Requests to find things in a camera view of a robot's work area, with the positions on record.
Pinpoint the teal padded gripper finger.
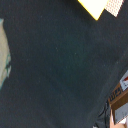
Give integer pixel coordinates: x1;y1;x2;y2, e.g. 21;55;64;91
0;19;11;89

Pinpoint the yellow butter box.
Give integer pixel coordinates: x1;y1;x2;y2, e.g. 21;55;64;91
78;0;109;20

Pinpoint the brown box at table edge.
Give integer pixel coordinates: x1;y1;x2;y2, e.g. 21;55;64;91
108;70;128;128

